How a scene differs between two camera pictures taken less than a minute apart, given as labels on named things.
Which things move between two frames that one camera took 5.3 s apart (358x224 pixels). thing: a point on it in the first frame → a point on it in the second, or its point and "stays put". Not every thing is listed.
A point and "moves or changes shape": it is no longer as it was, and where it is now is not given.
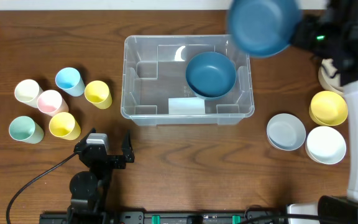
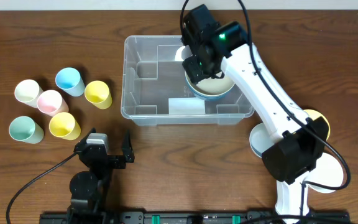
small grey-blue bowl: x=286 y=132 moves or changes shape
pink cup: x=51 y=102 stays put
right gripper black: x=305 y=34 → x=193 y=68
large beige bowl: x=332 y=83 → x=211 y=88
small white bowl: x=325 y=145 moves or changes shape
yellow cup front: x=64 y=125 stays put
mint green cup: x=25 y=129 stays put
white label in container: x=186 y=106 stays put
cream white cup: x=28 y=91 stays put
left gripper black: x=105 y=160 stays put
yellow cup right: x=97 y=93 stays put
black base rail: x=250 y=216 stays put
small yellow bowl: x=328 y=108 moves or changes shape
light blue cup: x=69 y=80 stays put
